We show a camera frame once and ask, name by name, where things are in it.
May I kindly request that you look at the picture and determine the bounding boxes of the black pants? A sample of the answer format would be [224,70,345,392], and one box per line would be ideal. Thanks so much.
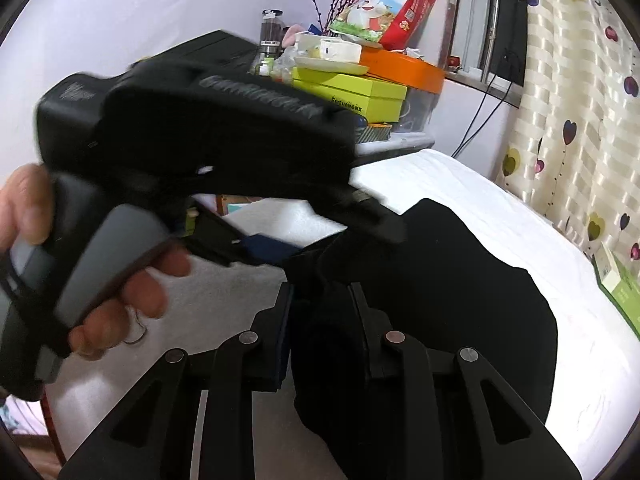
[240,197,561,480]

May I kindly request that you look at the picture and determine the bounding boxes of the left hand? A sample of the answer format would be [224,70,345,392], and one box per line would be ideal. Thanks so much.
[0,162,192,361]

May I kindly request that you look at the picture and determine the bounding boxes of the clear bottle black lid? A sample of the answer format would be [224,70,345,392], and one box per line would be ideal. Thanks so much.
[259,9,284,61]

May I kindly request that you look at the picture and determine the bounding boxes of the lime green box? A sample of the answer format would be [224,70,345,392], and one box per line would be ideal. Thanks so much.
[293,67,408,122]

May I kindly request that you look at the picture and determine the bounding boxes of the white bedside shelf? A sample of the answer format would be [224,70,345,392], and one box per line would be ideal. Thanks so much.
[354,132,435,167]

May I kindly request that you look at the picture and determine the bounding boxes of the orange box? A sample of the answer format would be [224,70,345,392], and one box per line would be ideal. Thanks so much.
[360,47,445,94]

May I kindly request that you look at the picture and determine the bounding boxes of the red cartoon gift box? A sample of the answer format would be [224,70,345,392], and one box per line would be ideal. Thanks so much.
[329,0,436,51]

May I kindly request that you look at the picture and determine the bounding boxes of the green white flat box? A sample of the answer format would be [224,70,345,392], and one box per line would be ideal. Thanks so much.
[592,245,640,336]

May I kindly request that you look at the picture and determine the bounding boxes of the heart patterned cream curtain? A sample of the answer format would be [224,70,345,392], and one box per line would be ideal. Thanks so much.
[497,0,639,272]

